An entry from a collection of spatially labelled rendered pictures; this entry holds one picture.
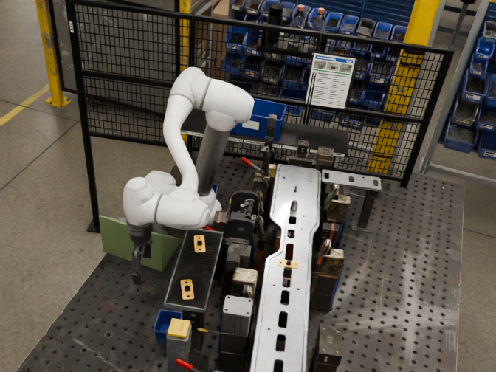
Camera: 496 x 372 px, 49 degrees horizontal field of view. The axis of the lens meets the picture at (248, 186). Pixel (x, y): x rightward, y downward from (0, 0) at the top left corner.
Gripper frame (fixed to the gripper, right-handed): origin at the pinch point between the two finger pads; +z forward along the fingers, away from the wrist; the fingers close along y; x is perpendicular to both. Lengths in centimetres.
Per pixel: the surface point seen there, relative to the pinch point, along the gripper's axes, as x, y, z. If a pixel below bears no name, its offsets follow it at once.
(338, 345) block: 74, 20, 2
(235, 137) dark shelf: 23, -97, 1
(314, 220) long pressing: 65, -46, 5
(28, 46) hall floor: -219, -358, 102
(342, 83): 73, -118, -26
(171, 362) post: 18.9, 34.2, 4.5
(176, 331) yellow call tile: 20.3, 33.0, -11.1
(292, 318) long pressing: 58, 9, 5
